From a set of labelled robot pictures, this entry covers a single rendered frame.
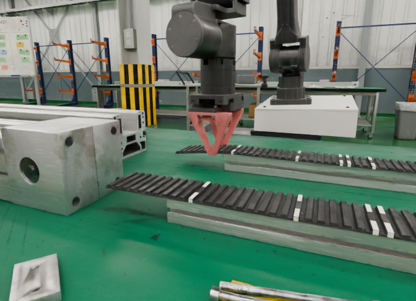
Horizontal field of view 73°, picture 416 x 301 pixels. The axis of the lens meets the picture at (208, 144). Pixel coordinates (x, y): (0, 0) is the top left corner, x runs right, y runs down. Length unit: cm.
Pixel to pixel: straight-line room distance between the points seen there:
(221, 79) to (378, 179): 27
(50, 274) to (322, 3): 807
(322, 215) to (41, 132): 29
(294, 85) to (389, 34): 726
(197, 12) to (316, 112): 50
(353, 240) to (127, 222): 22
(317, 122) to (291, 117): 7
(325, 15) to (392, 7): 140
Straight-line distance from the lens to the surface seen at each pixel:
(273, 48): 88
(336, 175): 46
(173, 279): 24
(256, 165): 47
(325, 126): 82
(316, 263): 27
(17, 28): 617
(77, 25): 1156
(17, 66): 617
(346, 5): 811
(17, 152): 39
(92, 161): 37
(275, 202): 28
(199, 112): 44
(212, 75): 45
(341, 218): 28
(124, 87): 382
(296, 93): 88
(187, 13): 40
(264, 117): 83
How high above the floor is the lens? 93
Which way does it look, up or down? 13 degrees down
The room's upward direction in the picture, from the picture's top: straight up
